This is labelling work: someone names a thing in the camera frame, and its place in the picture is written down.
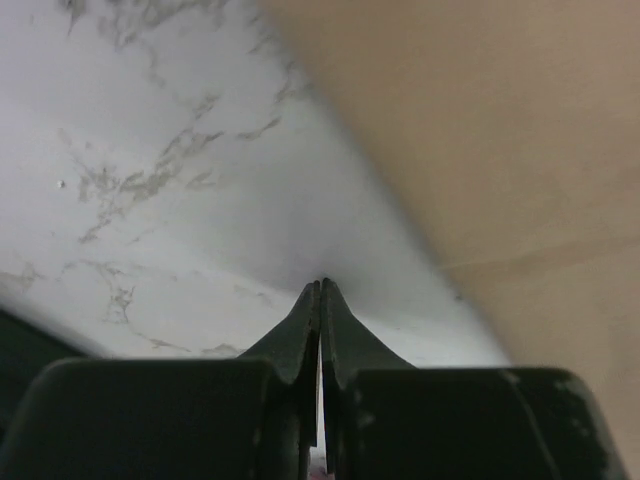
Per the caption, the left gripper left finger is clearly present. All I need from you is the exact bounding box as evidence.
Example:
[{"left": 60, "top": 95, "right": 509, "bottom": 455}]
[{"left": 1, "top": 282, "right": 320, "bottom": 479}]

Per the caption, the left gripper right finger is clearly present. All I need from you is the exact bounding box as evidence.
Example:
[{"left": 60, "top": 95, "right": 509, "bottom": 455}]
[{"left": 319, "top": 280, "right": 627, "bottom": 479}]

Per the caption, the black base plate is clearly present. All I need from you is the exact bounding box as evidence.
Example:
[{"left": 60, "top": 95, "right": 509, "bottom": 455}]
[{"left": 0, "top": 308, "right": 87, "bottom": 437}]

